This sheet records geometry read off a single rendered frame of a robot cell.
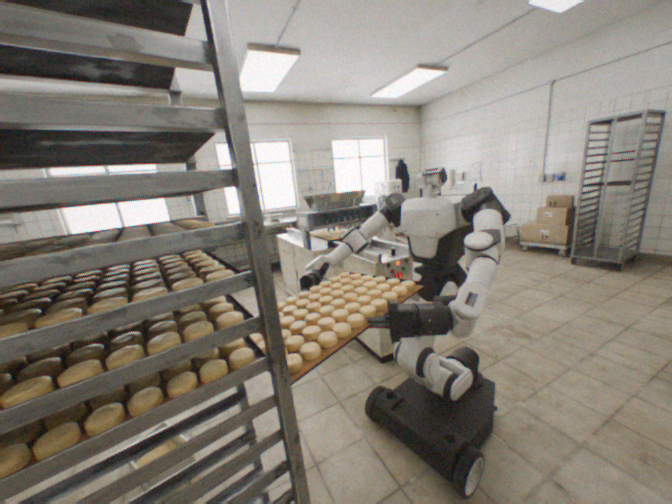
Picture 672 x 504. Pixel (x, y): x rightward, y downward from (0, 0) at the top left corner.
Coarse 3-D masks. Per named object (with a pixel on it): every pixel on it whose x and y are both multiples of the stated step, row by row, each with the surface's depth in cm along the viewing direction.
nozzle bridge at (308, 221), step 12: (372, 204) 256; (300, 216) 248; (312, 216) 232; (324, 216) 246; (336, 216) 251; (348, 216) 257; (360, 216) 262; (300, 228) 255; (312, 228) 234; (324, 228) 243
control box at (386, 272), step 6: (396, 258) 190; (402, 258) 190; (408, 258) 193; (384, 264) 184; (390, 264) 186; (402, 264) 191; (408, 264) 194; (384, 270) 185; (390, 270) 187; (396, 270) 190; (402, 270) 192; (408, 270) 195; (384, 276) 186; (390, 276) 188; (396, 276) 191
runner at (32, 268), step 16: (240, 224) 46; (128, 240) 38; (144, 240) 39; (160, 240) 40; (176, 240) 41; (192, 240) 42; (208, 240) 44; (224, 240) 45; (32, 256) 32; (48, 256) 33; (64, 256) 34; (80, 256) 35; (96, 256) 36; (112, 256) 37; (128, 256) 38; (144, 256) 39; (0, 272) 31; (16, 272) 32; (32, 272) 33; (48, 272) 33; (64, 272) 34
